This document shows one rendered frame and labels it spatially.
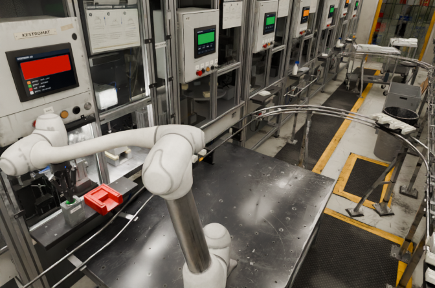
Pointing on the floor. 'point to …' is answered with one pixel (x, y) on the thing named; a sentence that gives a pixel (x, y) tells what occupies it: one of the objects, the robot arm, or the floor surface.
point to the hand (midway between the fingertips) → (68, 195)
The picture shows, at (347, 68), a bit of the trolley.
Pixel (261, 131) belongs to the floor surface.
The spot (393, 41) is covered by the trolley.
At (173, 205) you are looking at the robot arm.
